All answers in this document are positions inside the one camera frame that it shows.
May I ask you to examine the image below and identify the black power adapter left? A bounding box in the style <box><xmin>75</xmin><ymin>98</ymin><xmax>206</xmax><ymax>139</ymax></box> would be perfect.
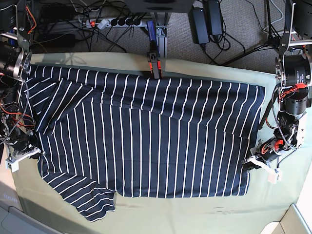
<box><xmin>189</xmin><ymin>8</ymin><xmax>210</xmax><ymax>45</ymax></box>

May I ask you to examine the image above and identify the grey power strip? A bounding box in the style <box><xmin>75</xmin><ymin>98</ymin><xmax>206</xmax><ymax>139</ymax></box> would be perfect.
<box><xmin>79</xmin><ymin>17</ymin><xmax>147</xmax><ymax>30</ymax></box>

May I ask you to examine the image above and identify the grey bin corner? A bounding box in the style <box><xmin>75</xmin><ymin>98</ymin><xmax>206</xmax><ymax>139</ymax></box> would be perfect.
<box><xmin>0</xmin><ymin>207</ymin><xmax>61</xmax><ymax>234</ymax></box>

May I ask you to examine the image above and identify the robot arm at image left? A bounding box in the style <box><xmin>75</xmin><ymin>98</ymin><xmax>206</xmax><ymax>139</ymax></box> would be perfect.
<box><xmin>0</xmin><ymin>0</ymin><xmax>41</xmax><ymax>166</ymax></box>

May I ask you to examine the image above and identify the orange black centre clamp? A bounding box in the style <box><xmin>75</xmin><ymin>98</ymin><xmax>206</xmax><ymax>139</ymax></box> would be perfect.
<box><xmin>146</xmin><ymin>20</ymin><xmax>161</xmax><ymax>79</ymax></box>

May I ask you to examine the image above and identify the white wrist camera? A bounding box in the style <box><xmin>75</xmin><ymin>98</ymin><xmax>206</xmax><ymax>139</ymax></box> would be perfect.
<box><xmin>268</xmin><ymin>171</ymin><xmax>283</xmax><ymax>184</ymax></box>
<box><xmin>5</xmin><ymin>158</ymin><xmax>20</xmax><ymax>173</ymax></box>

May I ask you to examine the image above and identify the aluminium frame post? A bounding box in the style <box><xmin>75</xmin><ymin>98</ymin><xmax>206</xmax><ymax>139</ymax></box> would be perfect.
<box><xmin>151</xmin><ymin>12</ymin><xmax>171</xmax><ymax>58</ymax></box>

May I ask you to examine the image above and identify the navy white striped T-shirt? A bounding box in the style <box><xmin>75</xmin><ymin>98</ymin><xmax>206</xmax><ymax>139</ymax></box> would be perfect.
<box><xmin>21</xmin><ymin>65</ymin><xmax>266</xmax><ymax>222</ymax></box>

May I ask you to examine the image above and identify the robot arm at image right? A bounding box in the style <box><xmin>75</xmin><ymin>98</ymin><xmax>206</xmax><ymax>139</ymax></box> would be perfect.
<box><xmin>242</xmin><ymin>0</ymin><xmax>312</xmax><ymax>175</ymax></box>

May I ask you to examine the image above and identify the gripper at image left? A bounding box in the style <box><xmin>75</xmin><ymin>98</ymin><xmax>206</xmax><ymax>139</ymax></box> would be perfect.
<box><xmin>4</xmin><ymin>136</ymin><xmax>46</xmax><ymax>163</ymax></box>

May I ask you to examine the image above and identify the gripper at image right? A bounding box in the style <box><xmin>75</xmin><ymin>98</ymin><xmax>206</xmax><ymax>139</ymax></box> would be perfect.
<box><xmin>242</xmin><ymin>137</ymin><xmax>294</xmax><ymax>171</ymax></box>

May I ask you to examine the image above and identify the black power adapter right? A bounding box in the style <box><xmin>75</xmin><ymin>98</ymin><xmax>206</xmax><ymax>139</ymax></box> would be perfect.
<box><xmin>206</xmin><ymin>0</ymin><xmax>222</xmax><ymax>36</ymax></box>

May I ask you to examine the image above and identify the black power adapter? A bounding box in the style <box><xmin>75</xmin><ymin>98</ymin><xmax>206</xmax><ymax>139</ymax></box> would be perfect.
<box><xmin>189</xmin><ymin>8</ymin><xmax>210</xmax><ymax>45</ymax></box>
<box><xmin>206</xmin><ymin>0</ymin><xmax>222</xmax><ymax>36</ymax></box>

